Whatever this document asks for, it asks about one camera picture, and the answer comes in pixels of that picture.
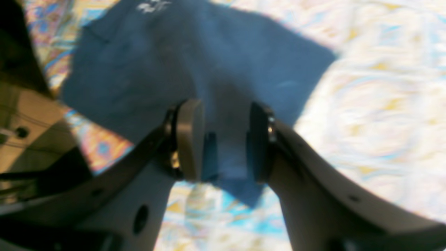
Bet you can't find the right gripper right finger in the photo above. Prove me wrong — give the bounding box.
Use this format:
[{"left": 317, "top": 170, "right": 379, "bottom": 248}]
[{"left": 249, "top": 102, "right": 446, "bottom": 251}]

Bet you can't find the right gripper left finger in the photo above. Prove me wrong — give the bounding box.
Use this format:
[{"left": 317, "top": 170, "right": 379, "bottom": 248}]
[{"left": 1, "top": 99, "right": 205, "bottom": 251}]

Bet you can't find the dark blue t-shirt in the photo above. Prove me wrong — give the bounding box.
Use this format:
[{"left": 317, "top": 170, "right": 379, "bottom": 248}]
[{"left": 61, "top": 0, "right": 336, "bottom": 207}]

